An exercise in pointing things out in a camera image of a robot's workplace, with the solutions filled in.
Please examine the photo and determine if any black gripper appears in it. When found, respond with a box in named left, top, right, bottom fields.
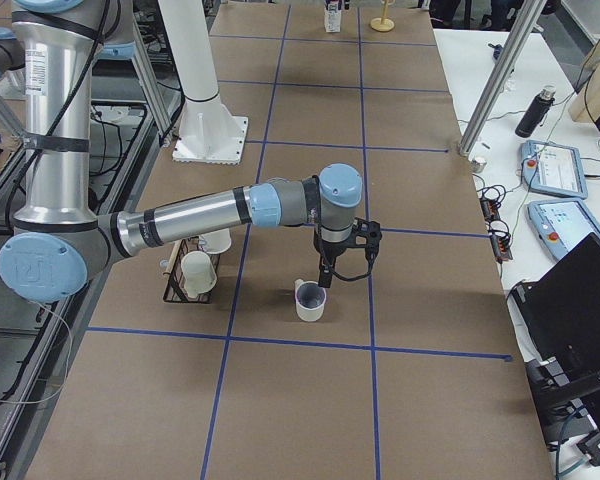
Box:
left=313, top=225, right=355, bottom=288

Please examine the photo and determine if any white cup dark interior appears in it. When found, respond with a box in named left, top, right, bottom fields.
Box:
left=294, top=279, right=327, bottom=322

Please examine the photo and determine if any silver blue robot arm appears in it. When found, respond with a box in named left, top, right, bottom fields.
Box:
left=0, top=1, right=381, bottom=303

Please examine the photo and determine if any white upside-down cup on rack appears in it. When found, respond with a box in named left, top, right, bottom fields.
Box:
left=199, top=229, right=232, bottom=255

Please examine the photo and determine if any white cup in rack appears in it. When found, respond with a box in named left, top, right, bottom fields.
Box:
left=180, top=251, right=217, bottom=298

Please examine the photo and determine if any white purple milk carton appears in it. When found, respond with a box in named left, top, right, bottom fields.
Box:
left=324, top=0, right=343, bottom=33

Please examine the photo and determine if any small white tape roll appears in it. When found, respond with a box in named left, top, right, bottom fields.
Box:
left=470, top=156, right=487, bottom=174

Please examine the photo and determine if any lower blue teach pendant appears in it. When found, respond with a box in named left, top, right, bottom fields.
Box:
left=527, top=198, right=600, bottom=260

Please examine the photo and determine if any blue teach pendant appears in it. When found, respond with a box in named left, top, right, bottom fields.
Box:
left=520, top=140, right=588, bottom=199
left=527, top=198, right=600, bottom=260

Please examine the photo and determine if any upper blue teach pendant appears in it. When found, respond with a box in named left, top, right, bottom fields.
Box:
left=520, top=140, right=588, bottom=199

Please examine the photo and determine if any black laptop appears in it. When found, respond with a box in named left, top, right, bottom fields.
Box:
left=524, top=234, right=600, bottom=377

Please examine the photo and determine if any wooden stand with round base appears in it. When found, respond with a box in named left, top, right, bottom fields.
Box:
left=369, top=0, right=395, bottom=33

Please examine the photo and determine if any black water bottle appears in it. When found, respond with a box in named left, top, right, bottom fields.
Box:
left=514, top=85, right=556, bottom=138

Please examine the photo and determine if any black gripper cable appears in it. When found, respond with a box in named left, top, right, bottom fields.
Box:
left=317, top=249, right=378, bottom=283

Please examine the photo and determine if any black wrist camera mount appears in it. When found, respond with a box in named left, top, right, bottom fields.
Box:
left=351, top=217, right=382, bottom=255

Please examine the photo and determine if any black wire cup rack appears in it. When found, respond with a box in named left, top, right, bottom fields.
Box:
left=162, top=237, right=220, bottom=304

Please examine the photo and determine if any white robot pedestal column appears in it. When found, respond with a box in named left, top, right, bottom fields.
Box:
left=159, top=0, right=248, bottom=165

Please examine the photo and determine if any black monitor stand bracket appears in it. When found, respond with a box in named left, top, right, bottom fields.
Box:
left=525, top=359, right=600, bottom=447

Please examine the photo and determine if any aluminium frame post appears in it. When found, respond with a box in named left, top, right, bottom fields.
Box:
left=458, top=0, right=546, bottom=157

